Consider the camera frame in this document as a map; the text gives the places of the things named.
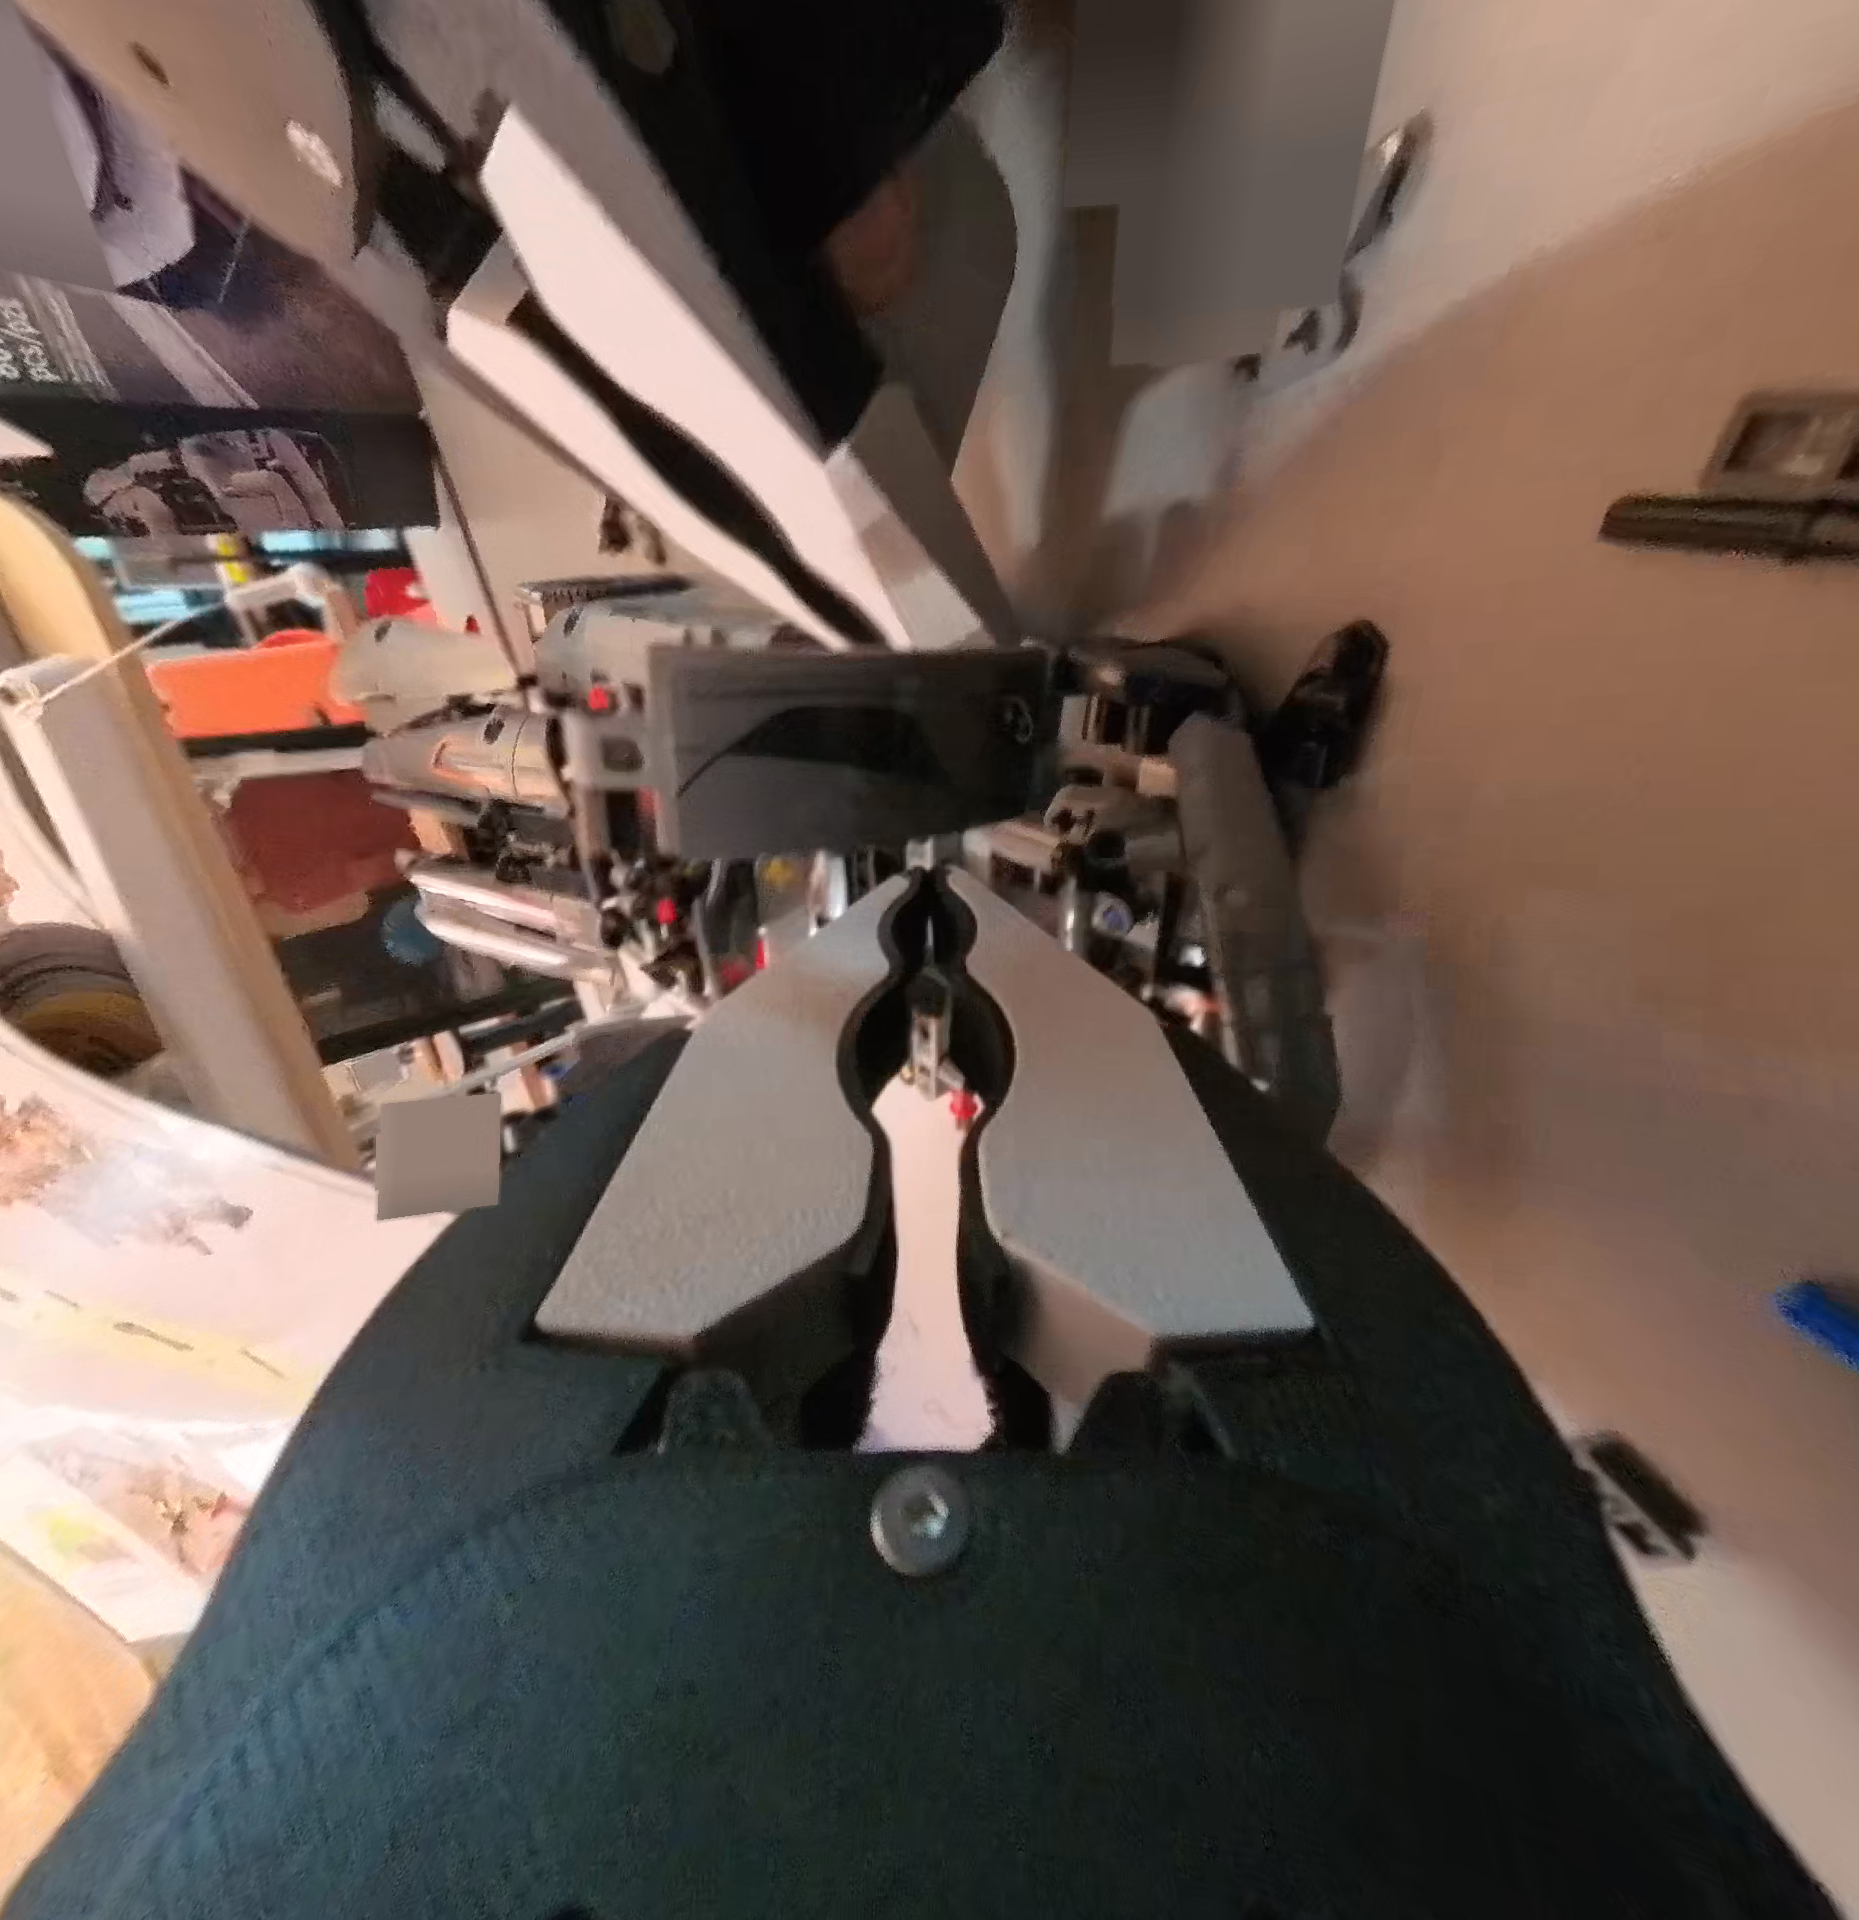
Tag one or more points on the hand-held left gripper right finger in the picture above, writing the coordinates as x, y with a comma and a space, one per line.
1156, 1200

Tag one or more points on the orange box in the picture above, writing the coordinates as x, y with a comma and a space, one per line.
255, 690

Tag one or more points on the black cardboard box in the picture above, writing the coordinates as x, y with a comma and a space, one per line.
195, 408

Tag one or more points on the person's right hand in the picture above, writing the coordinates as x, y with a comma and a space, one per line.
894, 240

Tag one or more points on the wooden board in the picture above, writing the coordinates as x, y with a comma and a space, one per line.
163, 839

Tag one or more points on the small grey lego plate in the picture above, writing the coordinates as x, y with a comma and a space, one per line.
1796, 444

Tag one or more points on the blue lego pin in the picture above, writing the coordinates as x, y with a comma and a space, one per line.
1837, 1330

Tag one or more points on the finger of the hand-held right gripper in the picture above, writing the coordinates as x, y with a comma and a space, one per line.
676, 300
616, 449

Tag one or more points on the grey lego car model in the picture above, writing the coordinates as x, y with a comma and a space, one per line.
810, 748

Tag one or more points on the grey lego slope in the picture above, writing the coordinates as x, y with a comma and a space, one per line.
1386, 190

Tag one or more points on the lego instruction booklet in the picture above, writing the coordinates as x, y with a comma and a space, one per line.
105, 1276

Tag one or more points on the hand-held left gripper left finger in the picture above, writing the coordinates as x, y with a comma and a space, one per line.
691, 1200

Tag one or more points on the small dark grey lego piece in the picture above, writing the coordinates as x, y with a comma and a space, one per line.
1637, 1498

